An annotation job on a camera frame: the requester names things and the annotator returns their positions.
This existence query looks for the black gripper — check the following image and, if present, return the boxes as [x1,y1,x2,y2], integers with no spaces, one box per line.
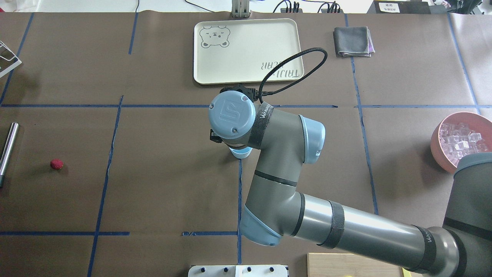
[209,129,223,144]

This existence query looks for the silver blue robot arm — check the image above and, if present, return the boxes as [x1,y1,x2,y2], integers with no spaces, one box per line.
[208,91,491,277]

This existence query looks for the light blue plastic cup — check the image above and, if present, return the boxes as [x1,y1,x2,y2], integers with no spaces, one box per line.
[229,147,253,159]

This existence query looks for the pile of clear ice cubes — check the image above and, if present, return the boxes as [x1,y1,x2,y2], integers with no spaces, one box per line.
[438,122,491,166]

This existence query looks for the cream bear tray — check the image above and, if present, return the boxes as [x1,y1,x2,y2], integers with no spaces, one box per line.
[193,18,301,85]

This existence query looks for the red strawberry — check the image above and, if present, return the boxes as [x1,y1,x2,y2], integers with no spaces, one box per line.
[50,159,64,170]

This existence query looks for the bamboo cutting board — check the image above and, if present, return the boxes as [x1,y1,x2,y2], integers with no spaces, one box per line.
[306,253,412,277]

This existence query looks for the folded grey cloth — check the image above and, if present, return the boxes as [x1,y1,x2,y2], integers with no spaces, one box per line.
[333,26,376,57]

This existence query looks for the black box with label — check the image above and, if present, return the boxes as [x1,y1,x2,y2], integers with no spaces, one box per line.
[367,0,431,14]

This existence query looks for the steel muddler with black tip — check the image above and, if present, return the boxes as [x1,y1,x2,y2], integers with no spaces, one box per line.
[0,122,19,188]

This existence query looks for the pink bowl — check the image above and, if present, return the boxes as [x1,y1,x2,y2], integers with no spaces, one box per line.
[430,112,492,174]

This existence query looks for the black camera cable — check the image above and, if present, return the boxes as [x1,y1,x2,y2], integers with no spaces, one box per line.
[258,47,328,103]

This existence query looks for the aluminium frame post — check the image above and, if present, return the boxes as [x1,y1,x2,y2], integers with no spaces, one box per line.
[231,0,251,18]

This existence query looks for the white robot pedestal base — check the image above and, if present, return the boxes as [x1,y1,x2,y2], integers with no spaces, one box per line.
[188,264,289,277]

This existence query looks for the white wire cup rack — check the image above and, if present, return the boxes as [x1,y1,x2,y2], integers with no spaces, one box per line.
[0,41,22,78]

